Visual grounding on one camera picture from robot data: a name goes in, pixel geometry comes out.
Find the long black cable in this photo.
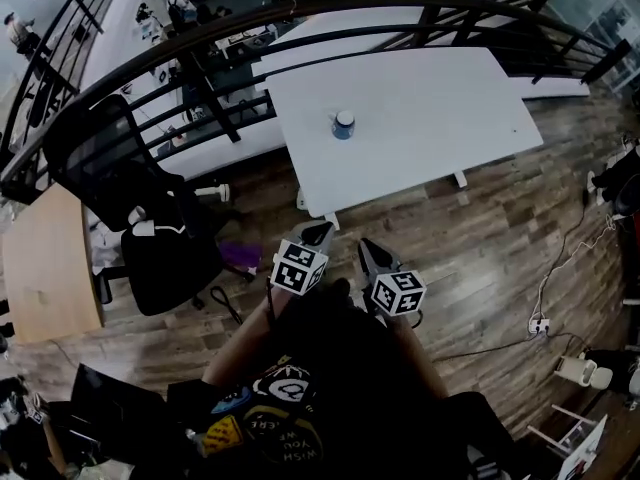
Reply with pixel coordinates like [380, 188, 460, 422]
[432, 331, 591, 364]

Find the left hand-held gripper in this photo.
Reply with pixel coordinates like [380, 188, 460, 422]
[270, 220, 336, 297]

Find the person's black printed shirt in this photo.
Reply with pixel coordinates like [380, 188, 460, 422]
[167, 277, 519, 480]

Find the person's right forearm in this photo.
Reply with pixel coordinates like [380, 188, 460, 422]
[379, 312, 451, 399]

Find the white cylindrical device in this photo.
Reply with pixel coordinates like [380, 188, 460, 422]
[553, 354, 614, 390]

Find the purple cloth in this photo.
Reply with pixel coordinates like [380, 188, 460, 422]
[218, 239, 264, 275]

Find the person's left forearm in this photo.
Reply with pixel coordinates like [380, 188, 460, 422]
[201, 295, 289, 387]

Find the blue cup with white base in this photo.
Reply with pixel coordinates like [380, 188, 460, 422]
[329, 110, 357, 141]

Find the black laptop bag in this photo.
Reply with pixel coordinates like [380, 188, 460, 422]
[68, 362, 174, 462]

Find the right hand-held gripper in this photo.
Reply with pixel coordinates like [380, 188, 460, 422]
[358, 237, 428, 318]

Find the short black cable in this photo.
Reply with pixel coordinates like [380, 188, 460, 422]
[209, 284, 245, 325]

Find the black office chair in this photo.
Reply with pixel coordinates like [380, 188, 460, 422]
[42, 92, 261, 318]

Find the white cable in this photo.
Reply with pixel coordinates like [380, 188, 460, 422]
[534, 212, 619, 322]

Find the white frame stand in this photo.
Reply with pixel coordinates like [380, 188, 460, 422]
[526, 402, 610, 480]

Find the light wooden desk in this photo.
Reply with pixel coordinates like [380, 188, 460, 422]
[1, 182, 106, 345]

